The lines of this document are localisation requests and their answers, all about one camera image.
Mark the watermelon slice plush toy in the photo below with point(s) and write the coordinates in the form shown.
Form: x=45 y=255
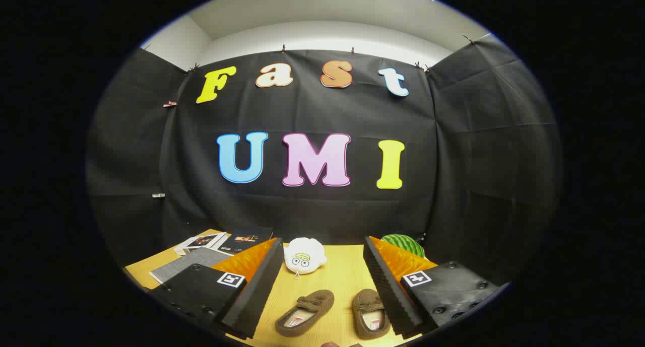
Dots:
x=405 y=244

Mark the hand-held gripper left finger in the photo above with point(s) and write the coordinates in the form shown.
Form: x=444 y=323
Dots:
x=254 y=286

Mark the white cartoon-face plush toy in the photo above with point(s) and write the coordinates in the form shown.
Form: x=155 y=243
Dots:
x=305 y=254

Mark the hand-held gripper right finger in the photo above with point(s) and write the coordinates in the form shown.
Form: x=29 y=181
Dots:
x=388 y=286

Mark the dark cover book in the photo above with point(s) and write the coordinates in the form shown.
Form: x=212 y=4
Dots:
x=247 y=238

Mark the white cover book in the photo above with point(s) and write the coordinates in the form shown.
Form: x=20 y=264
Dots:
x=199 y=242

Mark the brown fuzzy shoe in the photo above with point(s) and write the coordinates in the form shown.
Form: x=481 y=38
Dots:
x=368 y=304
x=310 y=306

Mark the grey fabric storage box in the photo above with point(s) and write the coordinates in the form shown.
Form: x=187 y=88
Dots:
x=194 y=264

